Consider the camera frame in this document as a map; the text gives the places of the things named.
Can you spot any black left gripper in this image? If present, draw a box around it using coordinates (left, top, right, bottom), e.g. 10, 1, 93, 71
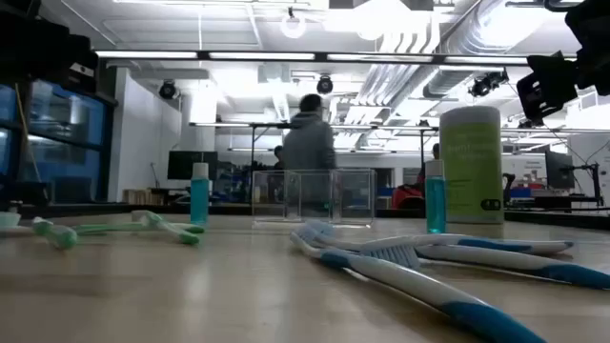
0, 0, 100, 92

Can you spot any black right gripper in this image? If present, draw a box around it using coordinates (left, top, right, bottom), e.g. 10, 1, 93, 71
517, 0, 610, 124

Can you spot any teal mouthwash bottle white cap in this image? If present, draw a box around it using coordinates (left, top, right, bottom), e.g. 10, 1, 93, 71
190, 162, 211, 227
424, 159, 448, 235

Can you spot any blue white toothbrush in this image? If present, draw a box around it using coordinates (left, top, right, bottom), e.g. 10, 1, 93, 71
360, 244, 610, 292
305, 219, 576, 257
289, 227, 548, 343

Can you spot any green white toothbrush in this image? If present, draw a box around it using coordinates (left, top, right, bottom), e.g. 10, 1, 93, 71
31, 216, 79, 251
130, 210, 202, 247
71, 221, 207, 236

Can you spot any clear acrylic organizer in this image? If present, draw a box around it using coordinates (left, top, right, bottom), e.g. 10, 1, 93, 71
251, 169, 377, 228

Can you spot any dark blue glass window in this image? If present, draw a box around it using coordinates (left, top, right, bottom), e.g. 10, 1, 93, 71
0, 78, 116, 204

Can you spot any black computer monitor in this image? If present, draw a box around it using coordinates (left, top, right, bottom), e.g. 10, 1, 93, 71
167, 151, 219, 182
544, 151, 577, 191

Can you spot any green wipes canister white lid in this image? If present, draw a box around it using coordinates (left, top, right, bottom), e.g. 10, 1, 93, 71
438, 105, 506, 239

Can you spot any long ceiling light bar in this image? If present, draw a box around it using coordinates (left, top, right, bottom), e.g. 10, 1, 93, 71
94, 49, 531, 66

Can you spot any wooden crate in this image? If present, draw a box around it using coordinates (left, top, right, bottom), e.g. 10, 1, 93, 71
122, 188, 166, 207

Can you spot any red chair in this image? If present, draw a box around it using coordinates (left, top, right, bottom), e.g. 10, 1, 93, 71
391, 183, 427, 211

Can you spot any round white ceiling lamp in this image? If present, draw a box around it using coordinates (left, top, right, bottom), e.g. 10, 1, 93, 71
279, 7, 308, 40

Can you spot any black ceiling camera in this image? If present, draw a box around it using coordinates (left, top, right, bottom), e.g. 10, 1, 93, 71
467, 70, 510, 99
158, 79, 181, 101
315, 74, 335, 96

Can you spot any silver ceiling ventilation duct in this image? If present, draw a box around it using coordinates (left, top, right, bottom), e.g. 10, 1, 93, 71
421, 0, 566, 100

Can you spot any thin yellow cord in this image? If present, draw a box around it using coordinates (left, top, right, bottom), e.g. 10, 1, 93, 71
13, 83, 44, 192

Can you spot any black aluminium table frame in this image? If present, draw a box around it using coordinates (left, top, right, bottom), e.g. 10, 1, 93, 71
0, 202, 610, 232

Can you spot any black metal workbench frame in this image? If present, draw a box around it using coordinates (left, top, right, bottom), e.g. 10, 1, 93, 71
248, 121, 428, 211

